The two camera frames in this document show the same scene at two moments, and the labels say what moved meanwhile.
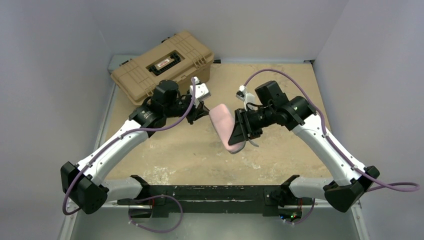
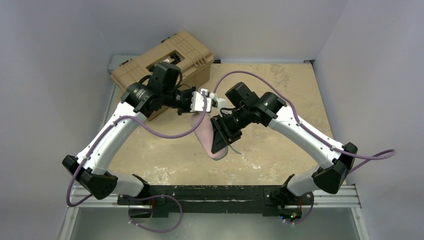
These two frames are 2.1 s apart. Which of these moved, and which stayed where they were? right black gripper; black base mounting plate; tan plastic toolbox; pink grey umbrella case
Moved: right black gripper; pink grey umbrella case
Stayed: tan plastic toolbox; black base mounting plate
